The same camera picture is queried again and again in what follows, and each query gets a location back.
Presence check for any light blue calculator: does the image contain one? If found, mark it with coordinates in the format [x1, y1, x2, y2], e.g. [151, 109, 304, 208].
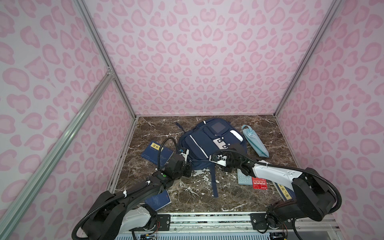
[237, 169, 253, 186]

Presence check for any blue book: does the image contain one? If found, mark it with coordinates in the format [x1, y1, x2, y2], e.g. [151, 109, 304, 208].
[145, 190, 172, 211]
[273, 183, 296, 201]
[141, 141, 174, 167]

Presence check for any aluminium frame post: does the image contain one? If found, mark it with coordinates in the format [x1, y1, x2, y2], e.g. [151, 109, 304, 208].
[274, 0, 344, 119]
[73, 0, 137, 119]

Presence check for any aluminium frame post right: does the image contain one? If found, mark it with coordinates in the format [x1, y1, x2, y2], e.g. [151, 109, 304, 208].
[274, 0, 344, 119]

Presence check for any light blue pencil pouch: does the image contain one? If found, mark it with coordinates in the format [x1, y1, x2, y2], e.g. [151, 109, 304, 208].
[242, 125, 270, 158]

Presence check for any aluminium frame post left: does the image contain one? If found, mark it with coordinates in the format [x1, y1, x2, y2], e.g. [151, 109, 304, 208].
[73, 0, 137, 119]

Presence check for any navy blue student backpack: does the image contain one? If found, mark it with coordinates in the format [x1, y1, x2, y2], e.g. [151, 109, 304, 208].
[178, 118, 247, 198]

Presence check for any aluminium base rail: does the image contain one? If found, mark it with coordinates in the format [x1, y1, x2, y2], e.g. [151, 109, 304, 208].
[80, 211, 343, 240]

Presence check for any red calculator package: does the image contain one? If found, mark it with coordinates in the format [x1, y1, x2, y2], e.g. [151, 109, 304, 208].
[252, 178, 268, 190]

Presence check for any aluminium frame strut left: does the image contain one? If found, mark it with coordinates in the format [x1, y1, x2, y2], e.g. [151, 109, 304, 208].
[1, 73, 115, 240]

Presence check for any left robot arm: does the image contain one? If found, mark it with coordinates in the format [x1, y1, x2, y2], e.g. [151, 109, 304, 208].
[71, 148, 189, 240]

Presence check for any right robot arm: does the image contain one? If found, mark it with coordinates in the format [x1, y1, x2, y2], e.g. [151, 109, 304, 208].
[209, 149, 342, 229]

